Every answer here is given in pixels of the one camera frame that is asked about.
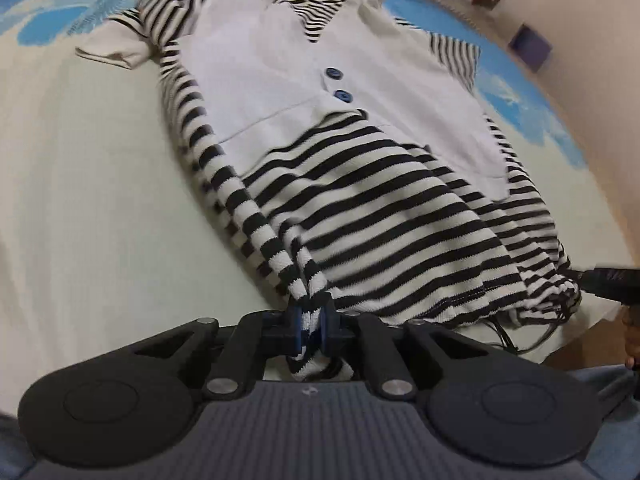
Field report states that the black white striped dress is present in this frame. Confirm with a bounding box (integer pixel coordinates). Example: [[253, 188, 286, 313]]
[[76, 0, 585, 382]]

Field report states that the purple square wall fixture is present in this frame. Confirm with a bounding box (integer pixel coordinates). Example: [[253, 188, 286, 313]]
[[510, 23, 554, 73]]

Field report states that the blue white cloud blanket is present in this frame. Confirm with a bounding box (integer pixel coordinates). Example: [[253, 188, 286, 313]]
[[0, 0, 627, 411]]

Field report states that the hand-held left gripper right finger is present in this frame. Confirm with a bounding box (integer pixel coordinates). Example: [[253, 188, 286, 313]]
[[319, 293, 497, 402]]

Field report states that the black cable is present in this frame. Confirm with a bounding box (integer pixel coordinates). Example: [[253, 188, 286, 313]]
[[492, 304, 572, 355]]

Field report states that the person's right hand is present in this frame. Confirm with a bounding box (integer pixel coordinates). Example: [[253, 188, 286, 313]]
[[622, 305, 640, 373]]

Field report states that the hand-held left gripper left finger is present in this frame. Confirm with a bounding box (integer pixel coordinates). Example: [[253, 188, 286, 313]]
[[132, 306, 304, 402]]

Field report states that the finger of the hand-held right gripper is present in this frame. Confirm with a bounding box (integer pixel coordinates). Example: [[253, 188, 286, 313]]
[[574, 267, 640, 307]]

